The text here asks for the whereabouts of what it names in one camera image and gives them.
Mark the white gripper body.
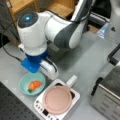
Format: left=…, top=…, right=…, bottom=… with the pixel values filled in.
left=40, top=58, right=59, bottom=80

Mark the orange toy carrot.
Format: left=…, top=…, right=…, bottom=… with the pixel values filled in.
left=28, top=81, right=42, bottom=92

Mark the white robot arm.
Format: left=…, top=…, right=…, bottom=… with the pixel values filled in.
left=17, top=0, right=95, bottom=80

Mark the white induction cooker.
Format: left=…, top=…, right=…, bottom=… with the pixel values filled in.
left=34, top=77, right=80, bottom=120

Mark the wooden cabinet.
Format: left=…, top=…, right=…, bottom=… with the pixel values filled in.
left=5, top=0, right=75, bottom=21

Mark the silver toaster oven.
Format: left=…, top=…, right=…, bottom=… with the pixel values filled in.
left=91, top=44, right=120, bottom=120

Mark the pink pan with white handle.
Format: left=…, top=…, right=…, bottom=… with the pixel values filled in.
left=42, top=75, right=77, bottom=115

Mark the black cable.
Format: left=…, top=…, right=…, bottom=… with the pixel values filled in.
left=0, top=23, right=26, bottom=63

